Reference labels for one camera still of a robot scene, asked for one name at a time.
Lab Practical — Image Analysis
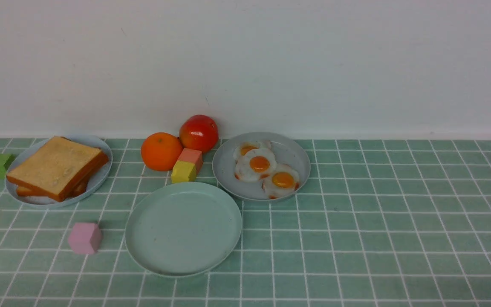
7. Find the fried egg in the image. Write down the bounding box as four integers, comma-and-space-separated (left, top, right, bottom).
233, 140, 271, 161
261, 164, 301, 200
234, 148, 277, 182

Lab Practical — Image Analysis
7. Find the toast bread slice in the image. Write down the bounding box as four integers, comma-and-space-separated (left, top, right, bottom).
16, 179, 89, 198
6, 136, 109, 202

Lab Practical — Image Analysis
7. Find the salmon pink cube block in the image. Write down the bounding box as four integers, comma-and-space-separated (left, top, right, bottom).
178, 148, 203, 174

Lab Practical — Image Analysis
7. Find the red tomato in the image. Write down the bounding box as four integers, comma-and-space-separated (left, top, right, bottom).
179, 115, 220, 154

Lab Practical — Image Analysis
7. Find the yellow cube block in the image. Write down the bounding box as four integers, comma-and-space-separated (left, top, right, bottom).
171, 160, 197, 183

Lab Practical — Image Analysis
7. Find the orange fruit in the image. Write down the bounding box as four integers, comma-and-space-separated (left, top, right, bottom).
141, 132, 183, 171

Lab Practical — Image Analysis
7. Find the mint green empty plate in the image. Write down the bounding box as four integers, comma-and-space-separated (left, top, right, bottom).
124, 182, 243, 278

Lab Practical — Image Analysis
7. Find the light blue bread plate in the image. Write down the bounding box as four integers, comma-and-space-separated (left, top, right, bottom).
4, 134, 113, 209

